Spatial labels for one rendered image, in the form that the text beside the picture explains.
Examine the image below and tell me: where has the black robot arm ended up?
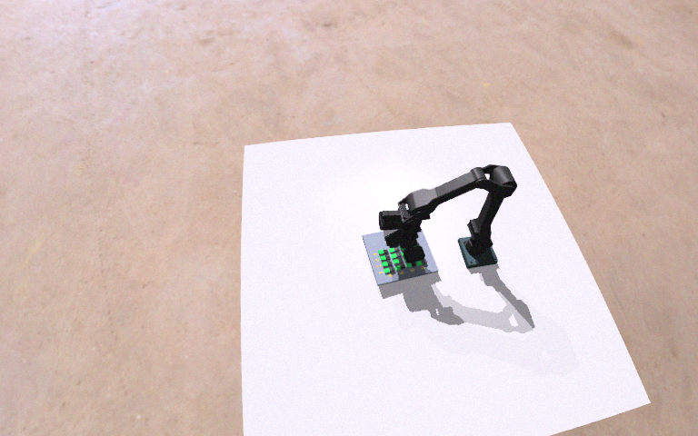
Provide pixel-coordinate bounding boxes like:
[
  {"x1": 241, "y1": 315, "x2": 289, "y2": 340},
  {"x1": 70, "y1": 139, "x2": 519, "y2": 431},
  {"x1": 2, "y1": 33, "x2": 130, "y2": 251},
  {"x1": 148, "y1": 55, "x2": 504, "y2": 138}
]
[{"x1": 378, "y1": 164, "x2": 517, "y2": 257}]

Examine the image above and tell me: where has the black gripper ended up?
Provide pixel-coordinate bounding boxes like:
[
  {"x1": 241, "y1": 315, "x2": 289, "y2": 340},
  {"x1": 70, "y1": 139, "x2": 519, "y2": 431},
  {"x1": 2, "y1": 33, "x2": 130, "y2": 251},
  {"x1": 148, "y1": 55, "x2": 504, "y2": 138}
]
[{"x1": 400, "y1": 226, "x2": 425, "y2": 263}]

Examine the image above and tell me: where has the grey switch panel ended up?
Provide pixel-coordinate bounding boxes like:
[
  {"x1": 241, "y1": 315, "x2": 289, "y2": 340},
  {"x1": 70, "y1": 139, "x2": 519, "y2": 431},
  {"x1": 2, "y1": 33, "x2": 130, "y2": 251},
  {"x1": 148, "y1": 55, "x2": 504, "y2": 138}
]
[{"x1": 362, "y1": 231, "x2": 439, "y2": 285}]

